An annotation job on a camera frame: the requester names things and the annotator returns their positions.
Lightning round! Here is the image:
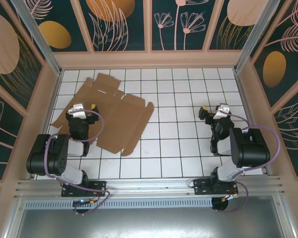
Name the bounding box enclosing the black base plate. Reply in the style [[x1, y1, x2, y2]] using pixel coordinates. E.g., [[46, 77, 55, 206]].
[[193, 178, 239, 196], [61, 180, 107, 198]]

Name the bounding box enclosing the aluminium front rail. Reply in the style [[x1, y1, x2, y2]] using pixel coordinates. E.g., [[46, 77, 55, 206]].
[[13, 175, 285, 199]]

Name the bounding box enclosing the aluminium corner post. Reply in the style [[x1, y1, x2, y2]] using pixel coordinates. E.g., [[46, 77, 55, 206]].
[[9, 0, 63, 76], [233, 0, 286, 73]]

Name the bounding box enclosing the small circuit board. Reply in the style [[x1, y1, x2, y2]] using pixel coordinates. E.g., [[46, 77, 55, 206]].
[[73, 198, 96, 207]]

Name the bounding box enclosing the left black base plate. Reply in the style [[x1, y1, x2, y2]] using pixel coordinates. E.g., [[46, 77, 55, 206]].
[[61, 180, 107, 198]]

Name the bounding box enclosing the brown cardboard box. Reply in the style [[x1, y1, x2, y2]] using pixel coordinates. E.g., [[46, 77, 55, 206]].
[[51, 72, 155, 157]]

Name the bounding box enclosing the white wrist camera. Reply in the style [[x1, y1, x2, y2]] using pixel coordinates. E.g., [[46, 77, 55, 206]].
[[214, 104, 231, 119], [68, 103, 88, 119]]

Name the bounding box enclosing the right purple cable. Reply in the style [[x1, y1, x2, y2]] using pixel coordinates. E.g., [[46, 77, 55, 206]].
[[213, 110, 281, 214]]

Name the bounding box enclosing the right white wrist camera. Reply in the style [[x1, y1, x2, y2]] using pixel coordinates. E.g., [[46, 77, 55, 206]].
[[214, 104, 231, 119]]

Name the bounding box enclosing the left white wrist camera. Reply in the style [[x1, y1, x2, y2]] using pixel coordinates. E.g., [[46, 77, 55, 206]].
[[68, 103, 88, 119]]

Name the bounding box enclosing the slotted grey cable duct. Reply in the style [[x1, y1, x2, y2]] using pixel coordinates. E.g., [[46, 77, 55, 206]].
[[23, 197, 213, 209]]

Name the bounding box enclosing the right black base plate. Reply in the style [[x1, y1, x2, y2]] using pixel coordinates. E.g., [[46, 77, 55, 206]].
[[193, 178, 239, 196]]

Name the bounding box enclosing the purple cable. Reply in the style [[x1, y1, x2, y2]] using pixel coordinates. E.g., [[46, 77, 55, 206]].
[[213, 110, 281, 214], [44, 110, 112, 216]]

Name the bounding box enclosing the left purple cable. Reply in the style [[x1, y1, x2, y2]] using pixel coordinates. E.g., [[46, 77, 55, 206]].
[[44, 110, 112, 216]]

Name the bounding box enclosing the grey metal sheet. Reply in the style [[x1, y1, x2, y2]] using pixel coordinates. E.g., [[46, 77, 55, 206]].
[[4, 208, 296, 238]]

